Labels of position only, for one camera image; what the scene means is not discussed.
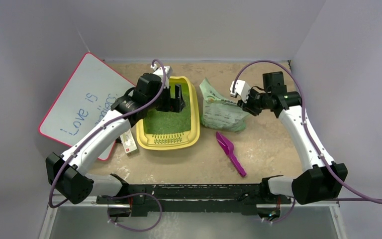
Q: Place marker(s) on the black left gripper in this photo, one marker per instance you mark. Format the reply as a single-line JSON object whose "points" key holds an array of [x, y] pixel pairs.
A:
{"points": [[172, 104]]}

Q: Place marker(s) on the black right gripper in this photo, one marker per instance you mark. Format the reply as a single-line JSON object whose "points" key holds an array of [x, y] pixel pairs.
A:
{"points": [[246, 105]]}

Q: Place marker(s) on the yellow litter box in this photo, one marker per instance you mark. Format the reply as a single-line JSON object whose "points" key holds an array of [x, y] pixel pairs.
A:
{"points": [[168, 130]]}

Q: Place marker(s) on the green cat litter bag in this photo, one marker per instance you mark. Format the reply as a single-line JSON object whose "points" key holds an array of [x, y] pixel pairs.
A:
{"points": [[219, 112]]}

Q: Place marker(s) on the magenta plastic litter scoop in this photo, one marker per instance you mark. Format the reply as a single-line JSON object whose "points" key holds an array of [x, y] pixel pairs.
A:
{"points": [[228, 148]]}

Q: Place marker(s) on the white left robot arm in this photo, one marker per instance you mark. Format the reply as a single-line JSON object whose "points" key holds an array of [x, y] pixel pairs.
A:
{"points": [[68, 173]]}

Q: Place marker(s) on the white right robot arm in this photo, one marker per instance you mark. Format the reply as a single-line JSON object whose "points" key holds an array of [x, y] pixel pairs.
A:
{"points": [[319, 180]]}

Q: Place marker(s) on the small white red box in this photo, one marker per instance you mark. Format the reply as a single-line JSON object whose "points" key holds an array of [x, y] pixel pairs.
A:
{"points": [[128, 142]]}

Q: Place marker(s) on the pink framed whiteboard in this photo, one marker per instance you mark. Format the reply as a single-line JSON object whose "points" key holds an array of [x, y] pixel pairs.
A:
{"points": [[83, 101]]}

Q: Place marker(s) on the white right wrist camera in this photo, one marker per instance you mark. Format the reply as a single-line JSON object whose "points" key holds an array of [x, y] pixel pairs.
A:
{"points": [[240, 88]]}

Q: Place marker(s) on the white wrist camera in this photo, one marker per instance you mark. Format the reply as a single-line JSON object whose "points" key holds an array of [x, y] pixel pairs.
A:
{"points": [[240, 88], [164, 72]]}

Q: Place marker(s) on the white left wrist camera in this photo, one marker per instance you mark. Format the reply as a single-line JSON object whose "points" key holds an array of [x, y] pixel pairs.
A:
{"points": [[164, 72]]}

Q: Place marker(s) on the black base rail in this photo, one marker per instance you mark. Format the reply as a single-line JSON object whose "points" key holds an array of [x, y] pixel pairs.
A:
{"points": [[246, 199]]}

